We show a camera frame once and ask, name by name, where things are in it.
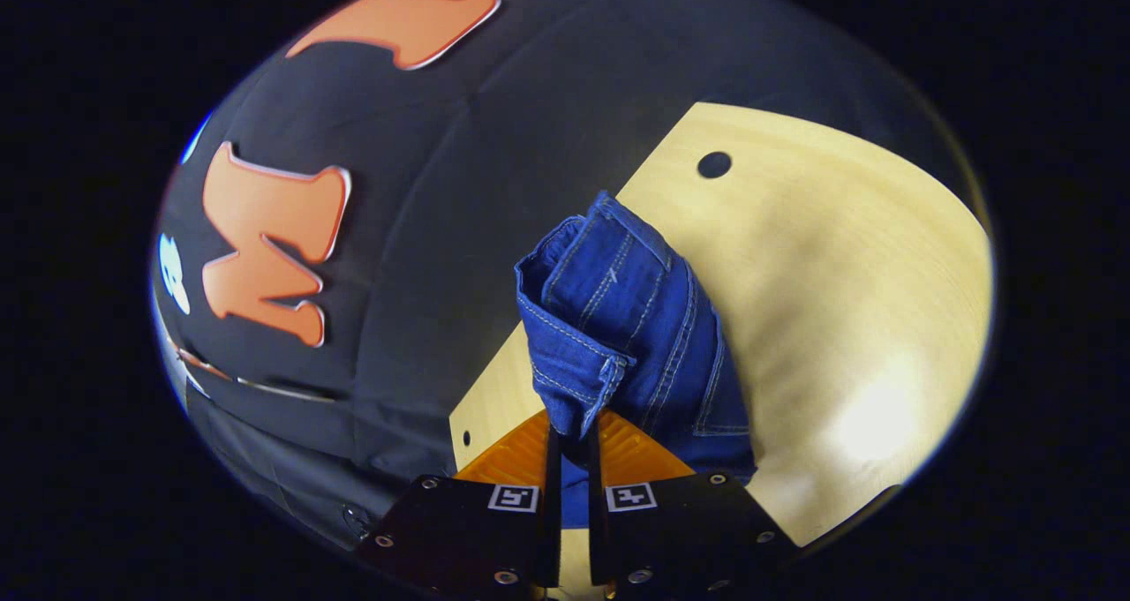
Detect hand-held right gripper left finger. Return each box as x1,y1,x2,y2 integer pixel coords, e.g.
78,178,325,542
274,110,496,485
351,409,564,593

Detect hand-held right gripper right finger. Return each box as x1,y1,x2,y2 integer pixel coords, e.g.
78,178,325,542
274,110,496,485
587,409,802,595

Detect blue denim jeans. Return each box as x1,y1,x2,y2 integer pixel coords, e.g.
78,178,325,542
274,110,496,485
514,191,758,531

